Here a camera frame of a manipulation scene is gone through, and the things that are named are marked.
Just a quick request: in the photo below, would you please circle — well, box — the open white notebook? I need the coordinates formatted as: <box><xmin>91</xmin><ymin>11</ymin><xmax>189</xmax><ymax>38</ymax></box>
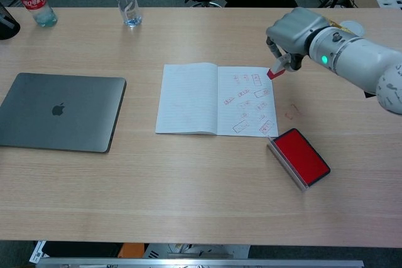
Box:
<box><xmin>155</xmin><ymin>62</ymin><xmax>280</xmax><ymax>138</ymax></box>

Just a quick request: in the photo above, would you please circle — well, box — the small red white stamp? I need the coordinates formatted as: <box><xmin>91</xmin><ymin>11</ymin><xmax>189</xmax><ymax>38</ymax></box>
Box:
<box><xmin>266</xmin><ymin>54</ymin><xmax>291</xmax><ymax>80</ymax></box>

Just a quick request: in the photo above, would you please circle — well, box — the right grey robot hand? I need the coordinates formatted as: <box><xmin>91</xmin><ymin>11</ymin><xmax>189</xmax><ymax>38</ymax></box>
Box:
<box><xmin>265</xmin><ymin>7</ymin><xmax>329</xmax><ymax>73</ymax></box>

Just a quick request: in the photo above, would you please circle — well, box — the black round object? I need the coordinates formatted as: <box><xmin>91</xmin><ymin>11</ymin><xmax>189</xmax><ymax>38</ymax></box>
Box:
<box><xmin>0</xmin><ymin>6</ymin><xmax>21</xmax><ymax>41</ymax></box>

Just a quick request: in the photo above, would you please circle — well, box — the white round lid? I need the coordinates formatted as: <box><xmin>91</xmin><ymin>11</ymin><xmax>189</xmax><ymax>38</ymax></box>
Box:
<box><xmin>340</xmin><ymin>20</ymin><xmax>366</xmax><ymax>35</ymax></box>

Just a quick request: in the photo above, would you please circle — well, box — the red ink pad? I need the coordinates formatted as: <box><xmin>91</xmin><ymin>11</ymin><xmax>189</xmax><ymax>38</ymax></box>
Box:
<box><xmin>266</xmin><ymin>127</ymin><xmax>332</xmax><ymax>193</ymax></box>

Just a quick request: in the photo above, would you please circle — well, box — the grey closed laptop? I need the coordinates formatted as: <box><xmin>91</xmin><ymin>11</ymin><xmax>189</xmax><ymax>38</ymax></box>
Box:
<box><xmin>0</xmin><ymin>72</ymin><xmax>128</xmax><ymax>154</ymax></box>

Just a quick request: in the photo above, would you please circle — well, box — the yellow snack packet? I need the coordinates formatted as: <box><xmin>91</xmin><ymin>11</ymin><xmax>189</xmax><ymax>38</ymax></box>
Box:
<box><xmin>326</xmin><ymin>16</ymin><xmax>351</xmax><ymax>33</ymax></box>

